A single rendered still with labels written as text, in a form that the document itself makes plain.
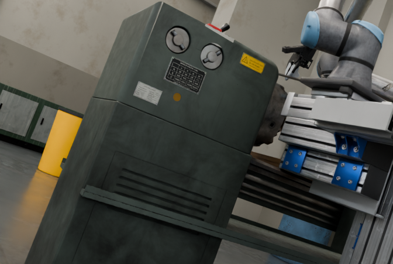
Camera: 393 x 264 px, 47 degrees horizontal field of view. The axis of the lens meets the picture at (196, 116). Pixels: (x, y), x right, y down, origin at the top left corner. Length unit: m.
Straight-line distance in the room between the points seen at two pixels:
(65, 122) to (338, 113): 4.41
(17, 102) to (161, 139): 5.56
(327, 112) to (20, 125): 6.15
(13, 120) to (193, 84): 5.60
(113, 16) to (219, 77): 8.07
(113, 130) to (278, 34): 5.65
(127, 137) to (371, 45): 0.88
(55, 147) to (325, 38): 4.30
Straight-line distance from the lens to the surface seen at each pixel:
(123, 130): 1.61
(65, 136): 5.45
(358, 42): 1.58
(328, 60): 1.94
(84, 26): 9.52
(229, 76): 1.76
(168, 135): 1.67
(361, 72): 1.55
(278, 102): 2.01
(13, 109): 7.12
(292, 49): 2.30
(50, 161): 5.50
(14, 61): 9.19
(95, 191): 1.58
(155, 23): 1.65
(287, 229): 5.72
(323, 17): 1.59
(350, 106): 1.30
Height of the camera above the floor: 0.77
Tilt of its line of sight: 5 degrees up
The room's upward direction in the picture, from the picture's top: 21 degrees clockwise
